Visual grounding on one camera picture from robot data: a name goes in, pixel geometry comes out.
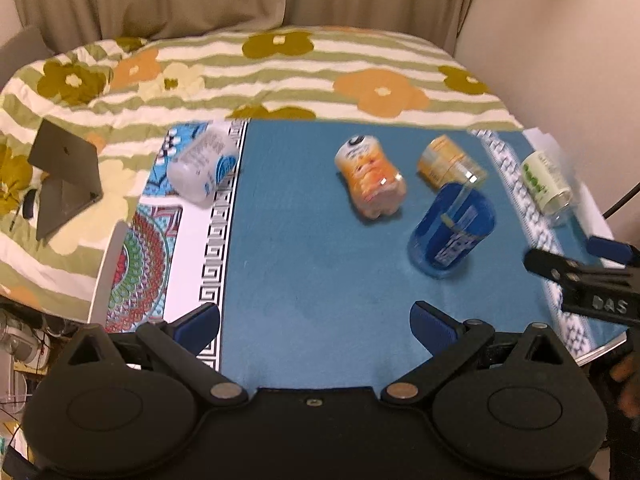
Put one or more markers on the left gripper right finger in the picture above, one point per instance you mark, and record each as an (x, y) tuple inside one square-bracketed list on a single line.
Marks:
[(453, 346)]

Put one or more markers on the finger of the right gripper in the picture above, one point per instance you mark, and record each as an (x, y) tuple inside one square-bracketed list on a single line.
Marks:
[(613, 250), (553, 267)]

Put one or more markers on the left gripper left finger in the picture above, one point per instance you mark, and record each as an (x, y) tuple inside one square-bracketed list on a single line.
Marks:
[(174, 348)]

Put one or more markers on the orange cartoon cup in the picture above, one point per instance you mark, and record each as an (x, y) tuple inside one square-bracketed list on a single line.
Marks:
[(375, 185)]

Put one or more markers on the blue patterned tablecloth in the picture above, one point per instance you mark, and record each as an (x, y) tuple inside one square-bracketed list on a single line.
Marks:
[(310, 294)]

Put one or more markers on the floral striped duvet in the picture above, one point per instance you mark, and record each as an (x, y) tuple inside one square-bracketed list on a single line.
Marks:
[(123, 95)]

